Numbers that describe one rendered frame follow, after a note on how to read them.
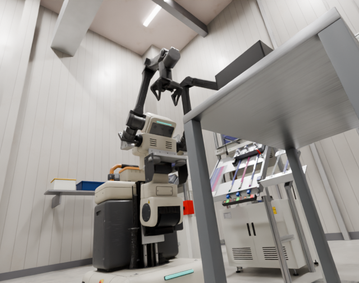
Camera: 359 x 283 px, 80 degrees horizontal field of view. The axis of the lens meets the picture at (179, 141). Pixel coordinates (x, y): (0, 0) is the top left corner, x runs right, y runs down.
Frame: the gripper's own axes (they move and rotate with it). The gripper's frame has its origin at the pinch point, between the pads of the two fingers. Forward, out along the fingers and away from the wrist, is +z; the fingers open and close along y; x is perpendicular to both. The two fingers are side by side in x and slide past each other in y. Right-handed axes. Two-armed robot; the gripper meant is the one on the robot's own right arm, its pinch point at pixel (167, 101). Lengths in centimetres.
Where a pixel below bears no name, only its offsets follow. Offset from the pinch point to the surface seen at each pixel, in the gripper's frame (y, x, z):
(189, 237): 123, 144, 66
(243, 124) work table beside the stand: 13.0, -25.7, 18.7
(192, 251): 124, 142, 81
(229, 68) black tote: 0.0, -32.9, 5.8
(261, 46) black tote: 0.0, -44.0, 6.2
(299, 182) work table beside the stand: 60, -19, 36
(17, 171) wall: -42, 475, -74
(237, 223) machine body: 145, 90, 55
